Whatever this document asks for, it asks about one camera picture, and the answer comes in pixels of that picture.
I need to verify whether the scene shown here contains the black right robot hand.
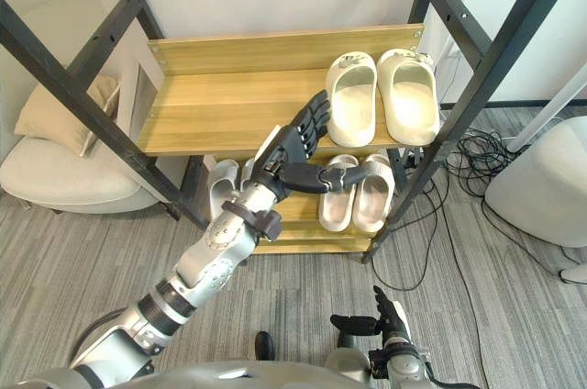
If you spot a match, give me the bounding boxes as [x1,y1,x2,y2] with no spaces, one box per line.
[329,285,415,346]

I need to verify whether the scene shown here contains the silver robot torso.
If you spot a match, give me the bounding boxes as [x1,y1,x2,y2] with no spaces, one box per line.
[17,358,371,389]

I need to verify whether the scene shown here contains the pale grey slipper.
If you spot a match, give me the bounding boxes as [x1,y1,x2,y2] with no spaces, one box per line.
[208,158,240,226]
[238,157,259,194]

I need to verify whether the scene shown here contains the black metal rack frame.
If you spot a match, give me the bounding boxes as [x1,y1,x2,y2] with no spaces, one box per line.
[0,0,587,266]

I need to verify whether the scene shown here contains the plain cream slipper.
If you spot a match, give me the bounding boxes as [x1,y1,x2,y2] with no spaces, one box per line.
[351,152,396,235]
[317,154,360,231]

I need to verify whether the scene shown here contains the dark robot foot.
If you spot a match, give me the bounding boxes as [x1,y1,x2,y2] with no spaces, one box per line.
[253,330,277,363]

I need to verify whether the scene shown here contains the wooden shelf board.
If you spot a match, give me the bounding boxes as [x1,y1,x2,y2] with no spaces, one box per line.
[249,154,392,256]
[137,23,426,157]

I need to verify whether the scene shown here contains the white pole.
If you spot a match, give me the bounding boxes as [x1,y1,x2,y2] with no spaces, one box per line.
[508,71,587,152]

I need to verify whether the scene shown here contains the black floor cables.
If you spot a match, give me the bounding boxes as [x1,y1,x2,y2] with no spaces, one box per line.
[366,128,522,389]

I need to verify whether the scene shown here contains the cream armchair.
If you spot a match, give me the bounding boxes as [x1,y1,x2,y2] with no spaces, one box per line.
[0,0,160,216]

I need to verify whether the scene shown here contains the white stand foot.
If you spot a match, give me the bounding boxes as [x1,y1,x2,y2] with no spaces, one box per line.
[559,264,587,285]

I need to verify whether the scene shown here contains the white rounded appliance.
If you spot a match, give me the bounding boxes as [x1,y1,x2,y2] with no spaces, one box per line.
[484,115,587,249]

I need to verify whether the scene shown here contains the beige cushion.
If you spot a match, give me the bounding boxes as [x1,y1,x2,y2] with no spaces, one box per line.
[13,73,123,161]

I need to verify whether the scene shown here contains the cream slipper with flower charm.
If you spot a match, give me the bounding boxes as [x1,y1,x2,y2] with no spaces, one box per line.
[376,48,442,147]
[325,51,379,149]

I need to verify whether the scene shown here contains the white frame panel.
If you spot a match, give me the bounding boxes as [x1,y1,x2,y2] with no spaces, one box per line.
[80,46,164,159]

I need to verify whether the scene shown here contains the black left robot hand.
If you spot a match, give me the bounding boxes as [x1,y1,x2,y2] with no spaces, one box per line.
[249,90,374,202]

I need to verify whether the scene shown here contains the silver robot leg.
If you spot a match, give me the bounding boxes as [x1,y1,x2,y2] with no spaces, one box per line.
[322,329,373,374]

